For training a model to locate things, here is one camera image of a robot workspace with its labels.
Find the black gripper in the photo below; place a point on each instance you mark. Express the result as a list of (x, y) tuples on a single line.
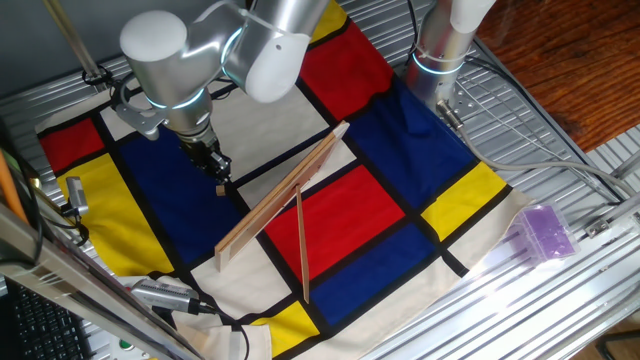
[(202, 152)]

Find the small wooden cube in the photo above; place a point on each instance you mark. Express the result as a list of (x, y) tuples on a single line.
[(220, 190)]

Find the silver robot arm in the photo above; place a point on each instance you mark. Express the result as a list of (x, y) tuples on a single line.
[(165, 75)]

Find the colour block patterned cloth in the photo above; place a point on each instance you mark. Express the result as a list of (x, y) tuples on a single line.
[(335, 215)]

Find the grey box green button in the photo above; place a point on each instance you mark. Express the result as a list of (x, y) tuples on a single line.
[(125, 346)]

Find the metal tripod pole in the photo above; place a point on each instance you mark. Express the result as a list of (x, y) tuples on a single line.
[(75, 42)]

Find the orange pole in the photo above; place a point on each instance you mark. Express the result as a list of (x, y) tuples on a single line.
[(9, 187)]

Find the black keyboard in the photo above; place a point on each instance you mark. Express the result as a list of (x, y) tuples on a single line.
[(45, 325)]

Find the purple clear plastic box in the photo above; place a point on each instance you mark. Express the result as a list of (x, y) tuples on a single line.
[(545, 232)]

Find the wooden picture frame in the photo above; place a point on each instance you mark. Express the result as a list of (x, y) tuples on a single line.
[(272, 202)]

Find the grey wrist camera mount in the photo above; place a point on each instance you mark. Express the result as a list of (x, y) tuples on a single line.
[(137, 120)]

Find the thin wooden frame prop stick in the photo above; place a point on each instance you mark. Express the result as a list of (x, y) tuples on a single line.
[(302, 245)]

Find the silver ribbed camera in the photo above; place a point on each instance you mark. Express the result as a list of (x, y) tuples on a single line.
[(165, 295)]

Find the small grey camera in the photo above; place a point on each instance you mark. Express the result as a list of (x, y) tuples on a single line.
[(76, 195)]

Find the aluminium frame beam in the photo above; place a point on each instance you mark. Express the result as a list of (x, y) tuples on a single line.
[(75, 285)]

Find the metal corner bracket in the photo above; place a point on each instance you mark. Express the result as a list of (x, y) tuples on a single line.
[(596, 227)]

